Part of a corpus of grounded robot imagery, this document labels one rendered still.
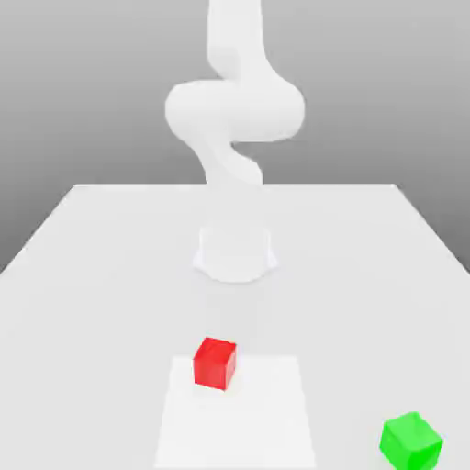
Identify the small red cube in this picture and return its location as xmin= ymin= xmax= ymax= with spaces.
xmin=192 ymin=336 xmax=238 ymax=392

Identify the small green cube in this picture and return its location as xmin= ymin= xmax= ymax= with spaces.
xmin=378 ymin=410 xmax=444 ymax=470

